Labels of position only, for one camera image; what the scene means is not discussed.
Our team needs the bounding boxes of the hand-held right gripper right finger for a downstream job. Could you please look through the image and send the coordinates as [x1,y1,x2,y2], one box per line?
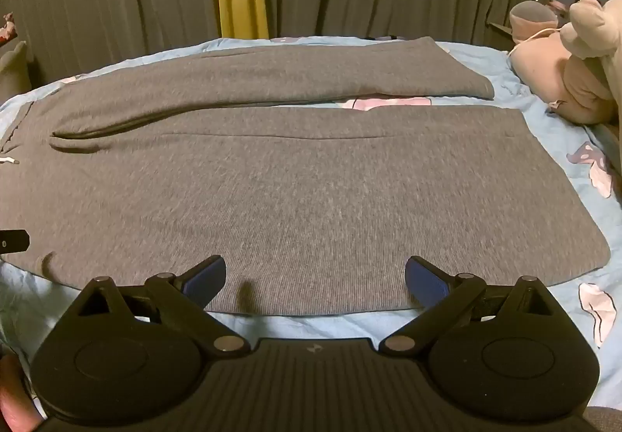
[378,254,556,357]

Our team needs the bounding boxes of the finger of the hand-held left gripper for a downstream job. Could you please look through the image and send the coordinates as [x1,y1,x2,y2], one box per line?
[0,229,30,252]

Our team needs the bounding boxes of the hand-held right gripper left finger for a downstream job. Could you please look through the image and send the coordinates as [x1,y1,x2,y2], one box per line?
[75,254,248,357]

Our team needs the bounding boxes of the gray pants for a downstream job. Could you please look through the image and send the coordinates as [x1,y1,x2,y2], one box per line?
[0,36,612,316]

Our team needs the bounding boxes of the person's bare leg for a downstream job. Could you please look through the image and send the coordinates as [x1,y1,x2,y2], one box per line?
[0,353,45,432]

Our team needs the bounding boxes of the gray plush toy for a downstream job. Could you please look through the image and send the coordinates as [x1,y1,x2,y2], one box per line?
[0,40,33,105]

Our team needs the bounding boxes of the small pink toy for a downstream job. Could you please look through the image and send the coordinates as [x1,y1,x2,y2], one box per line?
[0,12,18,42]

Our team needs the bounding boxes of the blue printed bed sheet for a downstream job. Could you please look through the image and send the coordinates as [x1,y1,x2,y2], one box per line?
[0,36,622,355]

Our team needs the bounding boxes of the person's gray clothing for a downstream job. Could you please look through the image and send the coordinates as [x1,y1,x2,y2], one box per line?
[580,405,622,432]

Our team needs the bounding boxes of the pink plush toy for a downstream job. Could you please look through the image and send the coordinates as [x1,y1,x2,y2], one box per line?
[508,0,622,125]

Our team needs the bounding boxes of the cream plush toy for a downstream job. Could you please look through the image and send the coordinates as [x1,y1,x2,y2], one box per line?
[559,0,622,98]

